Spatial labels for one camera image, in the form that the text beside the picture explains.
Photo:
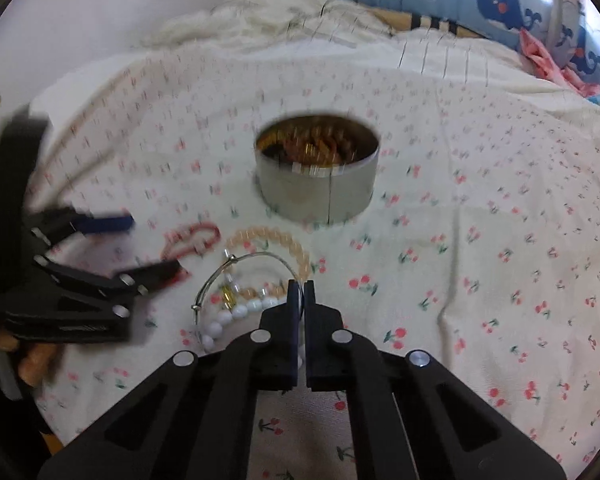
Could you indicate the cherry print bed sheet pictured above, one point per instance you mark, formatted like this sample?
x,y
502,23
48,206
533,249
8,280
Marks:
x,y
480,210

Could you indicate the heap of amber jewelry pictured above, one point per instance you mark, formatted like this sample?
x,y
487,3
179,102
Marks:
x,y
310,147

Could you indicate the plain white quilt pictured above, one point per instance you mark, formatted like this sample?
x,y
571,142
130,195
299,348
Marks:
x,y
80,87

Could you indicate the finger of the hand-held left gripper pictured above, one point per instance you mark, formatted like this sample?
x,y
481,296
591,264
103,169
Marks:
x,y
107,224
155,272

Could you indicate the person's left hand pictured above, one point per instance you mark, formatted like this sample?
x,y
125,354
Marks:
x,y
35,365

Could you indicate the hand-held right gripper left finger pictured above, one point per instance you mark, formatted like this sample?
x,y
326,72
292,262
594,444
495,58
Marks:
x,y
292,310

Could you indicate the yellow black striped cushion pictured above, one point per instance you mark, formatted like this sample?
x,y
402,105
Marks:
x,y
445,25

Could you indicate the pink cloth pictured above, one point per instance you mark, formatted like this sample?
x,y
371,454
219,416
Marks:
x,y
550,65

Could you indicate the whale print cushion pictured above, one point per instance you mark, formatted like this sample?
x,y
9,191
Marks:
x,y
500,0

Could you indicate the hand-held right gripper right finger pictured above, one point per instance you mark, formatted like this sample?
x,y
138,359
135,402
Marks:
x,y
312,310

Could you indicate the cream striped blanket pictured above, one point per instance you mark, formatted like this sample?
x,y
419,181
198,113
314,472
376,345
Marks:
x,y
430,60

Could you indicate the round metal tin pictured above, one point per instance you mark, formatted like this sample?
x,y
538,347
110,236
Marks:
x,y
305,200

